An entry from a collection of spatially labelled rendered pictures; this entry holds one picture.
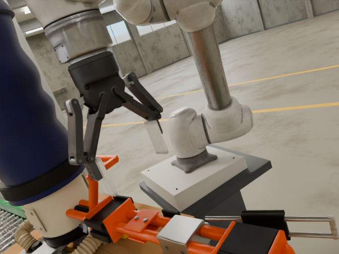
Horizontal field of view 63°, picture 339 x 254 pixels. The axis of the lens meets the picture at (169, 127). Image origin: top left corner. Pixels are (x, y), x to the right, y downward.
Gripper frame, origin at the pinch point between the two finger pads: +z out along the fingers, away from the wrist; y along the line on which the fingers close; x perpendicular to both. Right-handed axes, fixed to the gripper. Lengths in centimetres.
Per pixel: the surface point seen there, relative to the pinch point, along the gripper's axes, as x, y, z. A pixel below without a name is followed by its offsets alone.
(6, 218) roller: -226, -13, 69
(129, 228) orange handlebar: -6.0, 3.4, 12.4
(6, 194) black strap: -39.3, 12.3, 2.3
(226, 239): 15.4, 1.1, 11.4
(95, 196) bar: -18.7, 1.1, 8.3
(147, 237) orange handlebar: -1.2, 3.4, 13.3
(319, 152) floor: -40, -217, 122
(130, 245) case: -22.1, -3.1, 27.6
